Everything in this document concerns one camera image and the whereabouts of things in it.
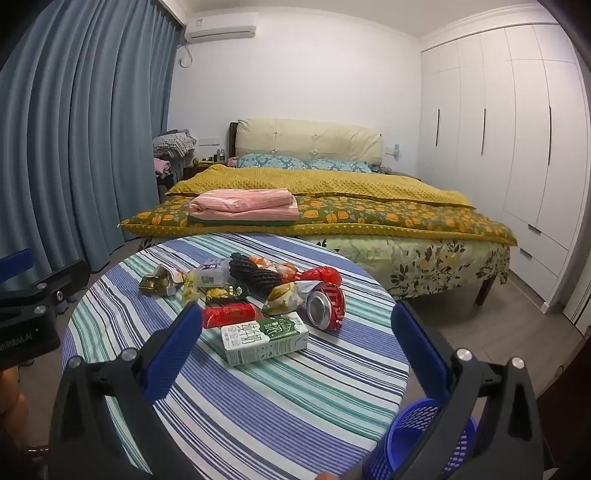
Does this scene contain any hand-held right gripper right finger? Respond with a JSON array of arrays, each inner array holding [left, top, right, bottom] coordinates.
[[390, 300, 546, 480]]

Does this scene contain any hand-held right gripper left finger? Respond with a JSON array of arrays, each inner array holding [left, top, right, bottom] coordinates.
[[48, 302, 204, 480]]

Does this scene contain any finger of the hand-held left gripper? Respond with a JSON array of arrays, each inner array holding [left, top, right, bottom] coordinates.
[[0, 249, 35, 296], [28, 260, 90, 315]]

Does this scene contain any red packet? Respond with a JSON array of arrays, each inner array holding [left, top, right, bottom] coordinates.
[[202, 302, 264, 329]]

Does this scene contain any yellow green snack packet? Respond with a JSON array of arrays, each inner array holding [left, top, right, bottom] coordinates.
[[183, 270, 201, 303]]

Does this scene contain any gold foil wrapper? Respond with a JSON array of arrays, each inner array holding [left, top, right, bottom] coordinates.
[[139, 264, 185, 296]]

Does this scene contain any small green yellow packet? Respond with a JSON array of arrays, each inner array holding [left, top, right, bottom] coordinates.
[[205, 284, 250, 305]]

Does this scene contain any blue plastic basket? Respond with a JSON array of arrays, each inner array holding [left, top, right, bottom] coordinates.
[[362, 399, 478, 480]]

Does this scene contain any translucent white plastic bag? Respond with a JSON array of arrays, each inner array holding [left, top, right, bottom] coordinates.
[[193, 258, 232, 289]]

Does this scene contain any crushed red can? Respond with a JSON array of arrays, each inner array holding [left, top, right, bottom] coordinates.
[[306, 282, 346, 332]]

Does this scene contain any black foam net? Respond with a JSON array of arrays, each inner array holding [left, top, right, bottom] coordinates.
[[229, 252, 280, 294]]

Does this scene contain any red wrapper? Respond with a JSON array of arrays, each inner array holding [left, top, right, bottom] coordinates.
[[300, 266, 342, 287]]

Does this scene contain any burger print snack bag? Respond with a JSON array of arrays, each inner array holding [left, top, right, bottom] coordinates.
[[262, 281, 315, 317]]

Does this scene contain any clear bag with orange contents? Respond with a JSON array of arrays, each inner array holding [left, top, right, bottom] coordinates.
[[249, 255, 298, 283]]

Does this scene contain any person's left forearm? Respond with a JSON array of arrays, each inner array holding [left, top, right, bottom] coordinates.
[[0, 367, 29, 446]]

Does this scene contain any dark wooden bed leg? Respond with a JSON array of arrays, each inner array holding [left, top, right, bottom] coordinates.
[[475, 272, 497, 306]]

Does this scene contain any striped tablecloth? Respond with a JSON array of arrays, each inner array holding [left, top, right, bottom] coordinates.
[[61, 232, 411, 480]]

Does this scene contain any orange floral quilt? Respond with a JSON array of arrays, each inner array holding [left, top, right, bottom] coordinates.
[[119, 194, 518, 245]]

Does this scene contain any blue curtain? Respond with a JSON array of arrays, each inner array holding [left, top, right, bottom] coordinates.
[[0, 0, 182, 278]]

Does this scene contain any grey chair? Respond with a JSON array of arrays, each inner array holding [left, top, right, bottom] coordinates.
[[157, 156, 195, 201]]

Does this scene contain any green folded cloth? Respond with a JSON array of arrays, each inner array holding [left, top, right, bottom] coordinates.
[[187, 216, 298, 227]]

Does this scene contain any pink folded blanket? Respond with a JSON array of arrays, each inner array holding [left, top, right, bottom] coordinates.
[[188, 188, 300, 222]]

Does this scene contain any pile of grey clothes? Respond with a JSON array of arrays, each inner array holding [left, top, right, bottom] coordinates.
[[152, 129, 198, 160]]

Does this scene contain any dark wooden nightstand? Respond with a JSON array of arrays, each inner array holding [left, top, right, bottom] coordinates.
[[182, 161, 228, 182]]

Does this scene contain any yellow dotted blanket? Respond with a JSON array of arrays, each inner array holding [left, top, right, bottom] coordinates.
[[166, 165, 474, 208]]

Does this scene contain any teal floral pillow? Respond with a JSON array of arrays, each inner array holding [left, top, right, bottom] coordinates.
[[308, 159, 373, 174], [235, 153, 309, 171]]

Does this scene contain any white wardrobe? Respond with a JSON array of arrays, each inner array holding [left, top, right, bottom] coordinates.
[[420, 21, 591, 315]]

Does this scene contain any beige padded headboard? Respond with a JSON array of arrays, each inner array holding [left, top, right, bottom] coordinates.
[[228, 117, 384, 169]]

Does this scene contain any white air conditioner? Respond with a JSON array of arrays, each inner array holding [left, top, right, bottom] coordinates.
[[184, 12, 258, 44]]

